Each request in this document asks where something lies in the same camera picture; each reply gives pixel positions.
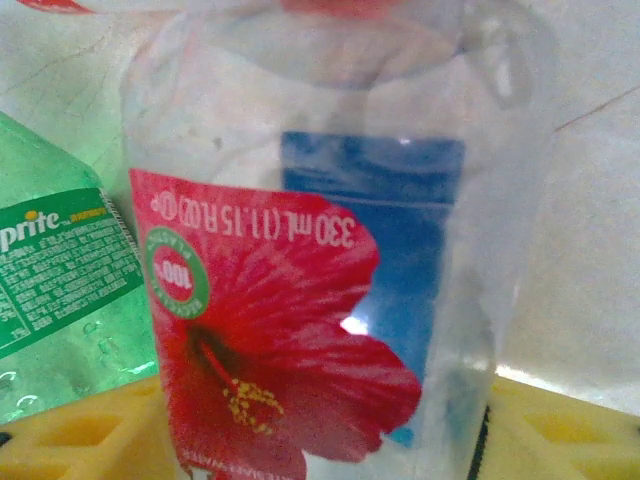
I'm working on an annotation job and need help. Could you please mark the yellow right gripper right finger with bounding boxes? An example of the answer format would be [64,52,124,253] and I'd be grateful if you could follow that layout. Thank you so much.
[468,376,640,480]

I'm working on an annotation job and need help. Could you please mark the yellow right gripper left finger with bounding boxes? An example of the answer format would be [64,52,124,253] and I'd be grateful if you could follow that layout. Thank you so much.
[0,376,177,480]

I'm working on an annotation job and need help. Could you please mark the green Sprite plastic bottle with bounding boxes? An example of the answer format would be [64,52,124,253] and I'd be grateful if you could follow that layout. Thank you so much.
[0,112,161,426]

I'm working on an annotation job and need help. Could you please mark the clear bottle red hibiscus label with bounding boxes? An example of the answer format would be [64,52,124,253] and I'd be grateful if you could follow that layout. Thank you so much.
[122,0,556,480]

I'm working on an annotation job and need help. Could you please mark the white bottle red stripes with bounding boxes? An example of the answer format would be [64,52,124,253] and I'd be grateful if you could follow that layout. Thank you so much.
[14,0,101,16]

